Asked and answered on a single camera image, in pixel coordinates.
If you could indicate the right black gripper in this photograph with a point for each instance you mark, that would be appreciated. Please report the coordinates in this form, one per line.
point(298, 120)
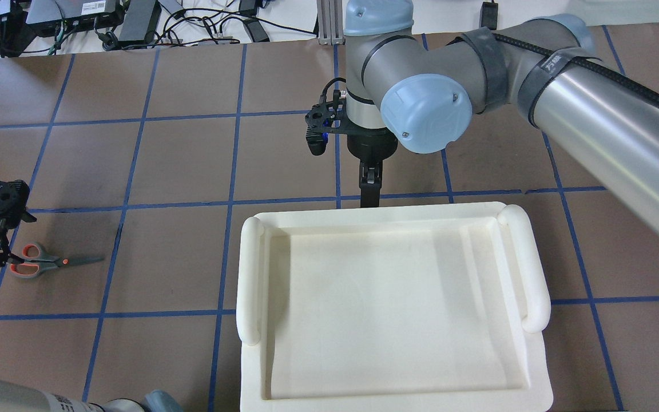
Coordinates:
point(370, 147)

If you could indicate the orange grey handled scissors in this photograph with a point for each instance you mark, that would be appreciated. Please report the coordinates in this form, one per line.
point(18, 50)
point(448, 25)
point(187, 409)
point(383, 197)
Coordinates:
point(36, 261)

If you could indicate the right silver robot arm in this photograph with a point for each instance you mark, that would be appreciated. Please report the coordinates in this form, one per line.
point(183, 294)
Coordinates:
point(546, 68)

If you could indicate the white plastic tray bin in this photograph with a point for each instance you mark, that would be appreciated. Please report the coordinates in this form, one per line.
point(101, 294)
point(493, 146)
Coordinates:
point(437, 307)

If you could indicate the aluminium frame post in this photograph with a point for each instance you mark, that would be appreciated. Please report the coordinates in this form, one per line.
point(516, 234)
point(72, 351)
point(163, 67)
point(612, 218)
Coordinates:
point(329, 22)

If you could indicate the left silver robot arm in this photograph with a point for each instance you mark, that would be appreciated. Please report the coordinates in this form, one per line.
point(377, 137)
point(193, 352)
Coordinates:
point(14, 397)

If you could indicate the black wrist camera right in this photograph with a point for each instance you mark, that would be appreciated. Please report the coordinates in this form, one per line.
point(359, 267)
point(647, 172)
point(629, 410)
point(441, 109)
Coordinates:
point(325, 117)

